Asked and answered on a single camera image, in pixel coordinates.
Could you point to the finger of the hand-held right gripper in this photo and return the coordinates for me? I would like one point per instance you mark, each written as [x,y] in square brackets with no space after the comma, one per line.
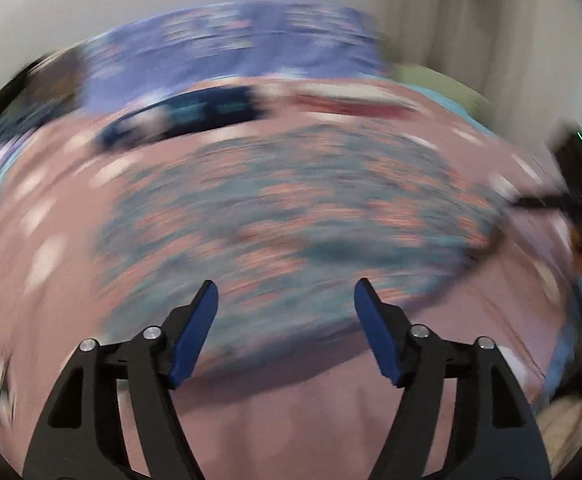
[536,203]

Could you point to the turquoise bed sheet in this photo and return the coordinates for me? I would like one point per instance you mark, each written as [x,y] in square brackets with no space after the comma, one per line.
[446,105]

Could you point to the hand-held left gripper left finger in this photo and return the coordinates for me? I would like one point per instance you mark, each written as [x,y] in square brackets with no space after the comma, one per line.
[196,330]

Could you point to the teal floral shirt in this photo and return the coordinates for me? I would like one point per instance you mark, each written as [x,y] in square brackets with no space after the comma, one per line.
[291,220]

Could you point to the navy star-print cloth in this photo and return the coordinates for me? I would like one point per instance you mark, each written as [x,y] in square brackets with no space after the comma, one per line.
[196,110]

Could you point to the green pillow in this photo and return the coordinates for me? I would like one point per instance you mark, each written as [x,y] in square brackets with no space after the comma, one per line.
[436,85]

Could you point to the pink polka dot blanket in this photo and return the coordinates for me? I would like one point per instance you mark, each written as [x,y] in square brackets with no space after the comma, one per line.
[281,425]

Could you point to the pink folded garment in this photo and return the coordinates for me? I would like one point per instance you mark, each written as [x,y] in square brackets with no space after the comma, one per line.
[366,108]

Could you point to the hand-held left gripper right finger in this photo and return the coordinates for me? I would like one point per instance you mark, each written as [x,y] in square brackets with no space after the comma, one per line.
[378,330]

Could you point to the blue tree-print sheet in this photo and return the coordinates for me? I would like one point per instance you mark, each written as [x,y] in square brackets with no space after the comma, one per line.
[221,50]

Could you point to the white pleated curtain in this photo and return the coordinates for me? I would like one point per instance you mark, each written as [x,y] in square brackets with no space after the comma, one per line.
[521,35]

